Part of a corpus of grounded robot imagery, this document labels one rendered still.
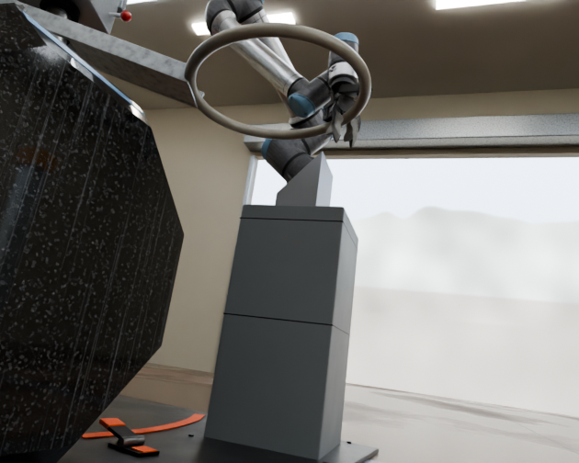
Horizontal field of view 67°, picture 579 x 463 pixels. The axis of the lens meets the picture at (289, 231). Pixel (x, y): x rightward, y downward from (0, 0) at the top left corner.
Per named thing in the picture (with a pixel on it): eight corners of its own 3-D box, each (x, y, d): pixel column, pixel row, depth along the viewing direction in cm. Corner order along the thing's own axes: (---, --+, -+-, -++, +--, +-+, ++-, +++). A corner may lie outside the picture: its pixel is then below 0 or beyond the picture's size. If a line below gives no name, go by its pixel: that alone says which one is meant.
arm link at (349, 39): (357, 50, 144) (361, 28, 134) (356, 83, 140) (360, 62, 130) (327, 49, 144) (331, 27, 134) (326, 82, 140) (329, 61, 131)
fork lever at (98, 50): (-52, -16, 115) (-41, -29, 116) (-5, 37, 133) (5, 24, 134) (184, 73, 107) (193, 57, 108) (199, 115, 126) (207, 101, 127)
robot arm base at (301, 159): (297, 203, 195) (283, 189, 199) (328, 176, 196) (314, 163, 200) (289, 184, 177) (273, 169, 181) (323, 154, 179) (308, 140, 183)
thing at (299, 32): (159, 27, 93) (161, 16, 94) (203, 139, 140) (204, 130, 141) (391, 34, 92) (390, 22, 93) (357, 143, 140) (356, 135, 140)
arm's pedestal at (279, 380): (239, 424, 189) (267, 236, 212) (355, 446, 173) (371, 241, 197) (180, 440, 143) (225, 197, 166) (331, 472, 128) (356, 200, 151)
